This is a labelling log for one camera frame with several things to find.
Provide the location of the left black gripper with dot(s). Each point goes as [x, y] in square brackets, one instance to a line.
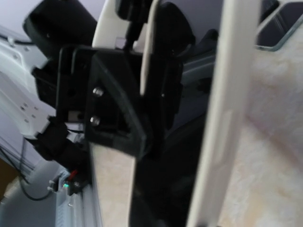
[103, 89]

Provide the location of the white translucent phone case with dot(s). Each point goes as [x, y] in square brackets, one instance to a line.
[225, 111]

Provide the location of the black phone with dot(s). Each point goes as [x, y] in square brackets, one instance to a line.
[164, 180]
[279, 19]

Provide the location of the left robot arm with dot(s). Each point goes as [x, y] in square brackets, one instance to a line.
[53, 25]

